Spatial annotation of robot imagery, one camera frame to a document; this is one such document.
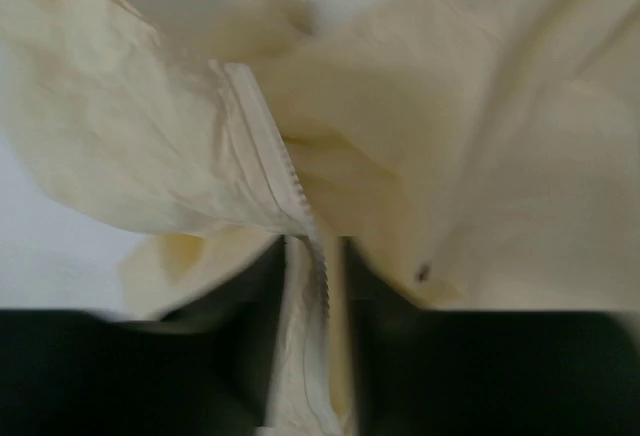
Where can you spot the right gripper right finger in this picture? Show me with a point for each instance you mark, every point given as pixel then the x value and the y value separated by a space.
pixel 435 372

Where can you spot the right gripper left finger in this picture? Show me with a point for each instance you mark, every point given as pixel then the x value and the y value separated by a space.
pixel 203 368

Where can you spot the cream yellow jacket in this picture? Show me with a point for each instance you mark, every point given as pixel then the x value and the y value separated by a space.
pixel 481 155

